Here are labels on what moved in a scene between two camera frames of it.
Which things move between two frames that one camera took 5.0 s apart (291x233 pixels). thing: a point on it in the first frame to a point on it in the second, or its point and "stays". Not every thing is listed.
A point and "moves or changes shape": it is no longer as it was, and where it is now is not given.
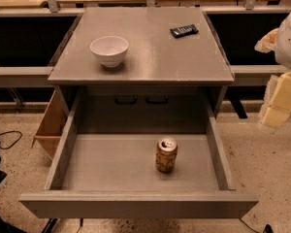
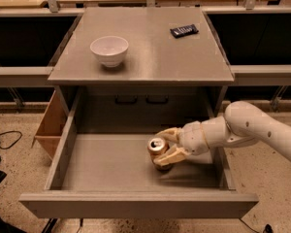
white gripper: [290, 44] to [192, 137]
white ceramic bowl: [110, 50] stays
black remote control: [183, 30] stays
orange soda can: [166, 154] moves or changes shape
